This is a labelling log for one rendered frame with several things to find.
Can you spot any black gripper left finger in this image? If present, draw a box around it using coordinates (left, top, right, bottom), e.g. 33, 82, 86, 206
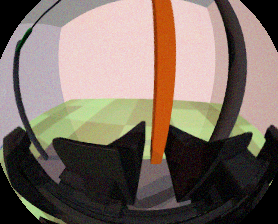
53, 120, 146, 205

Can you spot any orange handle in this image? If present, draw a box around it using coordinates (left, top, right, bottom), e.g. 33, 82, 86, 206
150, 0, 176, 164

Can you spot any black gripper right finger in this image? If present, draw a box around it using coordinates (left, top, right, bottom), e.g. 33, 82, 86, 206
164, 124, 253, 202

